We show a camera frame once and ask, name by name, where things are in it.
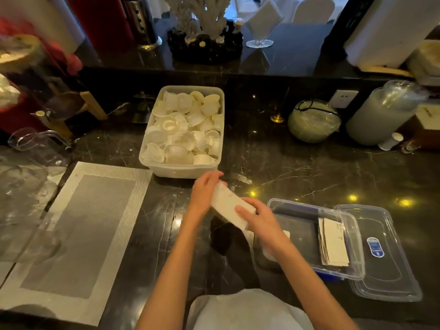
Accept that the brown cardboard box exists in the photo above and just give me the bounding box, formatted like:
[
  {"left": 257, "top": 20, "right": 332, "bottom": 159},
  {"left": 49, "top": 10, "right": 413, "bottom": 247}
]
[{"left": 408, "top": 99, "right": 440, "bottom": 149}]

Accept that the clear plastic storage container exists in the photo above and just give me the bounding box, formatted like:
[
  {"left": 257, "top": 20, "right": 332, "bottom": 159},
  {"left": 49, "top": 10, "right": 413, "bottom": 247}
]
[{"left": 254, "top": 198, "right": 366, "bottom": 282}]

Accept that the white chair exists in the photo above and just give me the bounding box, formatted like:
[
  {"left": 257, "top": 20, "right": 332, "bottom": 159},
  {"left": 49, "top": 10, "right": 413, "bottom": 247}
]
[{"left": 291, "top": 0, "right": 336, "bottom": 25}]

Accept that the glass drink dispenser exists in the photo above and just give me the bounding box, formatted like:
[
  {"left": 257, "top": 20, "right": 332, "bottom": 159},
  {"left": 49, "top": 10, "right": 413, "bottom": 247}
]
[{"left": 0, "top": 33, "right": 87, "bottom": 121}]

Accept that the person's right forearm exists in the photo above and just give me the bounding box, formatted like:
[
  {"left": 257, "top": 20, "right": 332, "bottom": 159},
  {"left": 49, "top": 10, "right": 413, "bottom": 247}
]
[{"left": 272, "top": 237, "right": 360, "bottom": 330}]

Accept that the stack of beige paper sleeves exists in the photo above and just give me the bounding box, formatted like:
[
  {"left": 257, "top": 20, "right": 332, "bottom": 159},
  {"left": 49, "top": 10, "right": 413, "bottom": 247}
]
[{"left": 317, "top": 217, "right": 350, "bottom": 267}]

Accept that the pile of small white cups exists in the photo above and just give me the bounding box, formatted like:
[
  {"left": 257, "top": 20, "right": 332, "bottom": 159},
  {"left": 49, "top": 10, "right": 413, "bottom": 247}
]
[{"left": 142, "top": 91, "right": 223, "bottom": 165}]

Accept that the white coral ornament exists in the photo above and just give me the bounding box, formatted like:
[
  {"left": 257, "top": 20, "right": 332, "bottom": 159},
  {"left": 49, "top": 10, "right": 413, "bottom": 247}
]
[{"left": 163, "top": 0, "right": 233, "bottom": 41}]

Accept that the black ornament base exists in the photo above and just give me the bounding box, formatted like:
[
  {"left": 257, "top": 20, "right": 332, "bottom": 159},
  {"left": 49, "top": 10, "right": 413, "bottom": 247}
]
[{"left": 167, "top": 20, "right": 244, "bottom": 64}]

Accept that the round glass jar black cord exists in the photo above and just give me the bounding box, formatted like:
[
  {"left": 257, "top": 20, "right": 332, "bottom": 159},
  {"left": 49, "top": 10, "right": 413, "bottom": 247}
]
[{"left": 288, "top": 99, "right": 342, "bottom": 144}]

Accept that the white plastic tub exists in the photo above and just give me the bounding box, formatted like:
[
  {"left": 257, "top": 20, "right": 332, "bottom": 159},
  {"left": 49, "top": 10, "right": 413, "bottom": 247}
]
[{"left": 138, "top": 85, "right": 226, "bottom": 179}]

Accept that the white wall socket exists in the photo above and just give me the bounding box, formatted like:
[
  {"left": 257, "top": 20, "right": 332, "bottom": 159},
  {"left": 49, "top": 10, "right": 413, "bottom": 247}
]
[{"left": 329, "top": 89, "right": 360, "bottom": 110}]

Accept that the white napkin stack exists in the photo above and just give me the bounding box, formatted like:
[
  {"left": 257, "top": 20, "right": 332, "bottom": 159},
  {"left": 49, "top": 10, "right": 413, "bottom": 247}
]
[{"left": 210, "top": 181, "right": 257, "bottom": 231}]

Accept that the shiny metal canister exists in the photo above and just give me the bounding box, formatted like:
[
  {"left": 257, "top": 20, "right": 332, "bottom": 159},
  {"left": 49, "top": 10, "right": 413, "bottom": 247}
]
[{"left": 120, "top": 0, "right": 163, "bottom": 51}]

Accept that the plastic-wrapped stack of cups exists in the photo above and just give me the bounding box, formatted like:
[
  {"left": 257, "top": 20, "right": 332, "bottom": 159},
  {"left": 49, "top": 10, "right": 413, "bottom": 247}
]
[{"left": 345, "top": 80, "right": 429, "bottom": 146}]

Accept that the white paper towel roll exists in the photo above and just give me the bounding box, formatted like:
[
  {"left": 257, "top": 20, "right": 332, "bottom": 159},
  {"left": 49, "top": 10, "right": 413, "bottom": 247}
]
[{"left": 343, "top": 0, "right": 440, "bottom": 70}]

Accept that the clear glass pitcher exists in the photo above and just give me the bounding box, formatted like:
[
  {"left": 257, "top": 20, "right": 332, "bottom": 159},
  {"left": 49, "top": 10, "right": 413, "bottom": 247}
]
[{"left": 0, "top": 128, "right": 73, "bottom": 264}]

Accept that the person's white apron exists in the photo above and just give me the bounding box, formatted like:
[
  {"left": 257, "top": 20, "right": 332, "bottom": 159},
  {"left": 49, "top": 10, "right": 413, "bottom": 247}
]
[{"left": 185, "top": 288, "right": 314, "bottom": 330}]

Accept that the person's right hand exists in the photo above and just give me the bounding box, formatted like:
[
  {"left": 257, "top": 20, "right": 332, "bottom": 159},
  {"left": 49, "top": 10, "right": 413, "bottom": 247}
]
[{"left": 234, "top": 197, "right": 293, "bottom": 252}]

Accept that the grey woven placemat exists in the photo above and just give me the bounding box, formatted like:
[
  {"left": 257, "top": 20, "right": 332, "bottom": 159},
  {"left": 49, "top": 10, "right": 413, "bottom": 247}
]
[{"left": 0, "top": 161, "right": 153, "bottom": 327}]

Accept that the person's left forearm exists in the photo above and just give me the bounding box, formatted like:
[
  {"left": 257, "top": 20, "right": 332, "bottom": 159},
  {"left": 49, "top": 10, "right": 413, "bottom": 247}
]
[{"left": 135, "top": 212, "right": 205, "bottom": 330}]

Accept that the person's left hand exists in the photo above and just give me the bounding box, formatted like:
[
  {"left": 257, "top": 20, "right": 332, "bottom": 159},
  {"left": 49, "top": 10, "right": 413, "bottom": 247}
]
[{"left": 188, "top": 170, "right": 228, "bottom": 217}]

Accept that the clear lid with blue label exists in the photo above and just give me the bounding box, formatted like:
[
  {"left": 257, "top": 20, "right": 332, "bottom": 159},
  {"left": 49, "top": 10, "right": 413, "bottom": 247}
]
[{"left": 334, "top": 204, "right": 423, "bottom": 303}]

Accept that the wooden dispenser stand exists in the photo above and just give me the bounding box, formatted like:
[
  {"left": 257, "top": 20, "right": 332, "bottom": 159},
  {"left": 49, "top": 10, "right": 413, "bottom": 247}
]
[{"left": 34, "top": 91, "right": 108, "bottom": 138}]

